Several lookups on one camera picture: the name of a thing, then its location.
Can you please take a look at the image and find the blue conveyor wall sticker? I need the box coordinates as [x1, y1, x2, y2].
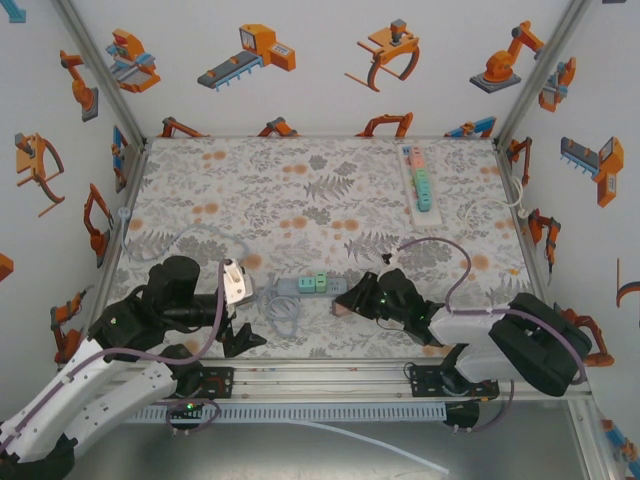
[602, 418, 640, 466]
[0, 0, 27, 25]
[443, 116, 498, 139]
[112, 124, 130, 194]

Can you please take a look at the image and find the grey power strip cable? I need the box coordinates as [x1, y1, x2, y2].
[117, 207, 304, 342]

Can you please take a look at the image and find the grey power strip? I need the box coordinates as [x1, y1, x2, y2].
[277, 277, 350, 299]

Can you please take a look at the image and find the white power strip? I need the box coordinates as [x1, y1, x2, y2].
[397, 141, 444, 229]

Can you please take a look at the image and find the milling machine wall sticker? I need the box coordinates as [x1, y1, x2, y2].
[104, 28, 162, 94]
[538, 56, 577, 113]

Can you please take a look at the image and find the white slotted cable duct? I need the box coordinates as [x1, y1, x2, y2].
[122, 403, 448, 425]

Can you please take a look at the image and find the conveyor machine wall sticker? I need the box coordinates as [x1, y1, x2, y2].
[559, 135, 625, 209]
[196, 23, 297, 92]

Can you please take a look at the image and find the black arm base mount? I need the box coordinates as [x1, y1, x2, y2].
[197, 366, 236, 400]
[408, 364, 501, 403]

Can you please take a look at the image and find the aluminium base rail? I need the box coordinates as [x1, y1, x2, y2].
[144, 358, 592, 404]

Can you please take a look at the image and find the aluminium side rail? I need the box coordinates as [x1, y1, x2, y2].
[492, 139, 557, 307]
[92, 139, 151, 351]

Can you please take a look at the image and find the floral table mat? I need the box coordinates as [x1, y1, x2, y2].
[97, 135, 551, 362]

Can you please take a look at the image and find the aluminium frame post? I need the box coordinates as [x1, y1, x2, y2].
[492, 0, 595, 149]
[49, 0, 150, 149]

